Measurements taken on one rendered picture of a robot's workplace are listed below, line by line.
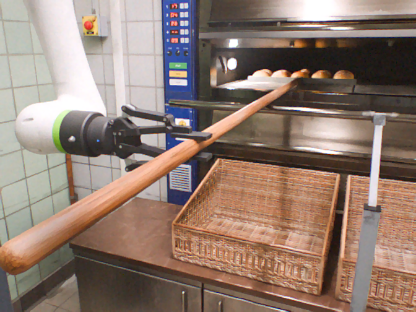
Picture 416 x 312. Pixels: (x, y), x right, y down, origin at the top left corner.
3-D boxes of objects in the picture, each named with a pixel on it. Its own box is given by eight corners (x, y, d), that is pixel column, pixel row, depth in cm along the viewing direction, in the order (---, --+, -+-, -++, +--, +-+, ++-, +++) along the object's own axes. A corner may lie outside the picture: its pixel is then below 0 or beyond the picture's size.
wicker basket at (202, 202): (216, 209, 183) (217, 156, 175) (335, 231, 162) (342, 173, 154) (169, 259, 141) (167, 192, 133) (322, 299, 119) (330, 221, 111)
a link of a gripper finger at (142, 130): (129, 134, 73) (127, 126, 72) (179, 129, 68) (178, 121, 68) (117, 138, 69) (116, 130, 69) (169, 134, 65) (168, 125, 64)
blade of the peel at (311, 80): (356, 85, 181) (356, 79, 181) (247, 81, 201) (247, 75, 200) (355, 78, 213) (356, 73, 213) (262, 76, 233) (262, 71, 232)
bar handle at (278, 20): (205, 34, 152) (207, 34, 153) (285, 33, 140) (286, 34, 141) (206, 20, 151) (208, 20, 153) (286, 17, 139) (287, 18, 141)
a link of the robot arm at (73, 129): (58, 161, 72) (52, 114, 69) (96, 146, 82) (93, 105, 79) (83, 164, 69) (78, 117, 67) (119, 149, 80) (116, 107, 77)
